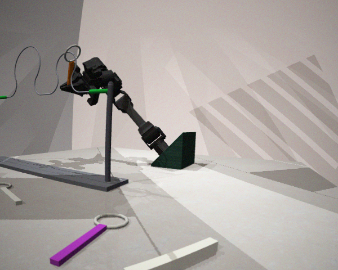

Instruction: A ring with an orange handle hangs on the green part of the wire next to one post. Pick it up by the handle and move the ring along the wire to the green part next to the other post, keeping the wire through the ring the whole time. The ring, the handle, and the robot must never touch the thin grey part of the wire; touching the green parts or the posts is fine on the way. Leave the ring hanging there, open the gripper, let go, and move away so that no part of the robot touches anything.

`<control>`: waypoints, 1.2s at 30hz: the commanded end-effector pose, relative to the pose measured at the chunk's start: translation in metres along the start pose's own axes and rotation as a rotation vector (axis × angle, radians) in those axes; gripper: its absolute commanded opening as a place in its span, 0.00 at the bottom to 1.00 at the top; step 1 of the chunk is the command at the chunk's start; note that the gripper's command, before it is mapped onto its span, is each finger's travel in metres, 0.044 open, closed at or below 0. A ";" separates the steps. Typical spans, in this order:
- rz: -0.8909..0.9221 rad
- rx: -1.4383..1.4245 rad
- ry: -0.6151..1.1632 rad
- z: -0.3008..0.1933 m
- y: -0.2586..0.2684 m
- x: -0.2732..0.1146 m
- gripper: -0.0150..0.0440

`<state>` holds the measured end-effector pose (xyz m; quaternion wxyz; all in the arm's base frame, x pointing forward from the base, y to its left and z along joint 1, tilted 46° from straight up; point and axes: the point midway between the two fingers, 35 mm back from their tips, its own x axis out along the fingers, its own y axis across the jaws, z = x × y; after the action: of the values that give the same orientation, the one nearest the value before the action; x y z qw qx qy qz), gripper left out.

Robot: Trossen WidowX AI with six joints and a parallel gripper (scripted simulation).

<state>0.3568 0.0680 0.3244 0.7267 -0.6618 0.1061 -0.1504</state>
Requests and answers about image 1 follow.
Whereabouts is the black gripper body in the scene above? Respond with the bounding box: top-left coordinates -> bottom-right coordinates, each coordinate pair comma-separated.
75,65 -> 104,106

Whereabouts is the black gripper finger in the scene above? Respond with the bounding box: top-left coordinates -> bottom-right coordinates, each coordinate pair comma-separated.
61,79 -> 85,97
60,72 -> 78,89

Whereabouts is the grey ring with straight handle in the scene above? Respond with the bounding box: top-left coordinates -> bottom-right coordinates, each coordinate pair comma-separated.
0,182 -> 22,205

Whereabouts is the grey loop with purple handle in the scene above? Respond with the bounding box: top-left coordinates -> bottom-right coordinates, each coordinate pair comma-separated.
50,213 -> 129,267

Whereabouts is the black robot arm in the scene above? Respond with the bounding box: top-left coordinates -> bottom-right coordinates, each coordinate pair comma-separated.
82,57 -> 169,155

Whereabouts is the brown handle with grey loop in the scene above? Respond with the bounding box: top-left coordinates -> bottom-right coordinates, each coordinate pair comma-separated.
64,44 -> 81,85

